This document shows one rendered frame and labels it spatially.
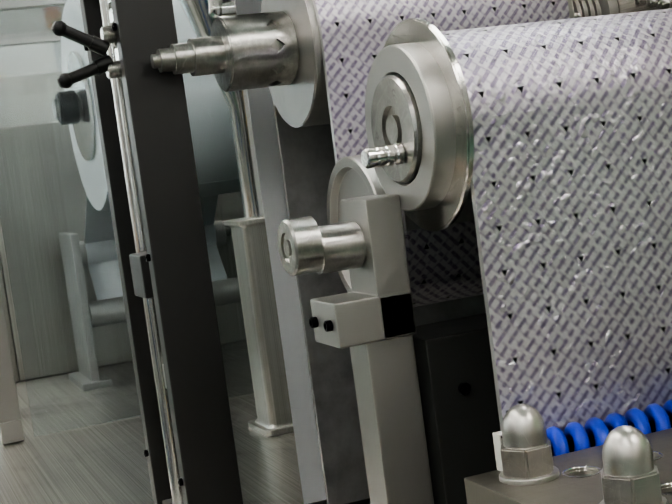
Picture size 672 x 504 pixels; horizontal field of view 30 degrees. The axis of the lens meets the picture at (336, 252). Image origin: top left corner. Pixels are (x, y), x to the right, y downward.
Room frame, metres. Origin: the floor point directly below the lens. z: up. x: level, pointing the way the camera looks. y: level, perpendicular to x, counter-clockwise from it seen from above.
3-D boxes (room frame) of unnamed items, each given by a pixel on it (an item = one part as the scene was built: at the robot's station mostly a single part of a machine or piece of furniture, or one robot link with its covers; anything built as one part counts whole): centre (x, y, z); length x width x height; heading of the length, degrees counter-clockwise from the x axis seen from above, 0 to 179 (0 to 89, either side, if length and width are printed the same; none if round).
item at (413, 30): (0.87, -0.07, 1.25); 0.15 x 0.01 x 0.15; 20
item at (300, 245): (0.88, 0.02, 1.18); 0.04 x 0.02 x 0.04; 20
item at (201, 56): (1.08, 0.10, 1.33); 0.06 x 0.03 x 0.03; 110
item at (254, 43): (1.10, 0.05, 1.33); 0.06 x 0.06 x 0.06; 20
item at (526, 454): (0.75, -0.10, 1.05); 0.04 x 0.04 x 0.04
